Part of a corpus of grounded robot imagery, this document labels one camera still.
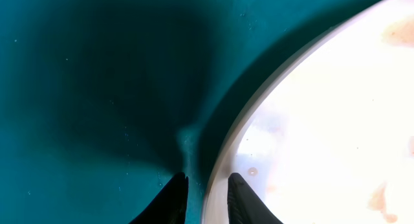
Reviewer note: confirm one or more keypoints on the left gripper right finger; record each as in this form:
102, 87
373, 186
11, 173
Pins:
244, 206

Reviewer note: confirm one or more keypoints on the teal plastic tray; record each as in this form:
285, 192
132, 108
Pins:
103, 101

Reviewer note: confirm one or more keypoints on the white plate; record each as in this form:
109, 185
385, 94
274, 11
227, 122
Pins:
328, 137

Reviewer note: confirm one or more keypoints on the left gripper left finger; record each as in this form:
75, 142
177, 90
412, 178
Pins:
169, 205

